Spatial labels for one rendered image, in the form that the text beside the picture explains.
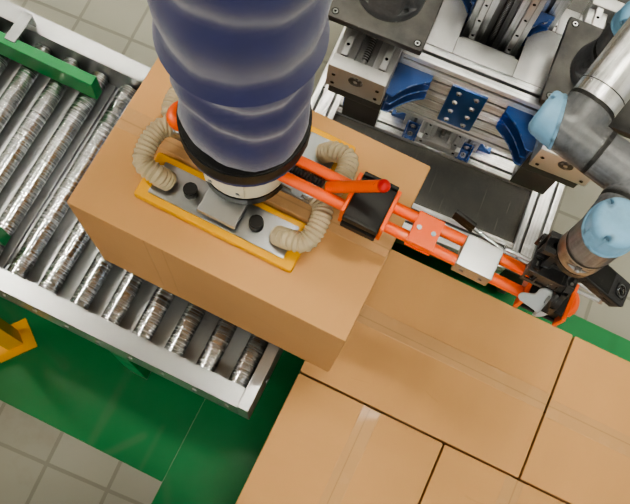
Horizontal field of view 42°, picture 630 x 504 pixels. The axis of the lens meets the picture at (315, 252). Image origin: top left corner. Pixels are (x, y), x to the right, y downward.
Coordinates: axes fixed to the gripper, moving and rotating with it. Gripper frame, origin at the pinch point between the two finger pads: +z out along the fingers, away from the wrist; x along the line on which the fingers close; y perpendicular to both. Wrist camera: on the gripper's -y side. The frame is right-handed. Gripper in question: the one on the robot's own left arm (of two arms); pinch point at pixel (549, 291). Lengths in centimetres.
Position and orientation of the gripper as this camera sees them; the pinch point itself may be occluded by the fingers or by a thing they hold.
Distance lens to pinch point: 150.2
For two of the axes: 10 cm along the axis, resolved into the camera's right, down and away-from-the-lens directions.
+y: -9.0, -4.3, 0.8
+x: -4.4, 8.5, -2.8
